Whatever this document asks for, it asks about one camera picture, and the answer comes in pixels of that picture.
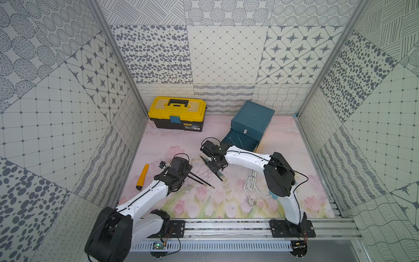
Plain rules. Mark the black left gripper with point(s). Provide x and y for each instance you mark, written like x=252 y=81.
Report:
x=185 y=174

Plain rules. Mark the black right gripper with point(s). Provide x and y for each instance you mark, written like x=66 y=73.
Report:
x=214 y=169

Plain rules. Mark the green pencil vertical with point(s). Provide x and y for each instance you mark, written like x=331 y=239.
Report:
x=242 y=147

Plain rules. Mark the teal drawer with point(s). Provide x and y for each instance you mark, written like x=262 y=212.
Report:
x=250 y=144

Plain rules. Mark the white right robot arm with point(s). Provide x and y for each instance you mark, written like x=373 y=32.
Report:
x=279 y=176

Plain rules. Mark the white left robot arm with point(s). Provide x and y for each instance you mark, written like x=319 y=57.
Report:
x=117 y=230

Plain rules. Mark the teal drawer cabinet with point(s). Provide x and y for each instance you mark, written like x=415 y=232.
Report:
x=252 y=120

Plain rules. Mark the black pencil left pair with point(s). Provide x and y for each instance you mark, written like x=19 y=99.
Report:
x=197 y=181

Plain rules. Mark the orange utility knife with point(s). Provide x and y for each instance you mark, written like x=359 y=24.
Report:
x=141 y=179

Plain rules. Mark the black pencil gold end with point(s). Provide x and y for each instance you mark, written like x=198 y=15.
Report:
x=202 y=180

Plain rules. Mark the yellow black plastic toolbox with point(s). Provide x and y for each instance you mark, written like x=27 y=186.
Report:
x=178 y=113

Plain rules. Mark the teal power strip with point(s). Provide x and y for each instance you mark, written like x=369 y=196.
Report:
x=274 y=196

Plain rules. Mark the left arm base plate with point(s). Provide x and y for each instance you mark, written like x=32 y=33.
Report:
x=173 y=229

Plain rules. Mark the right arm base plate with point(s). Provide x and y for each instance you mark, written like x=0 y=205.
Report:
x=286 y=229

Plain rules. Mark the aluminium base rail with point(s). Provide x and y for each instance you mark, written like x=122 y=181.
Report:
x=248 y=235

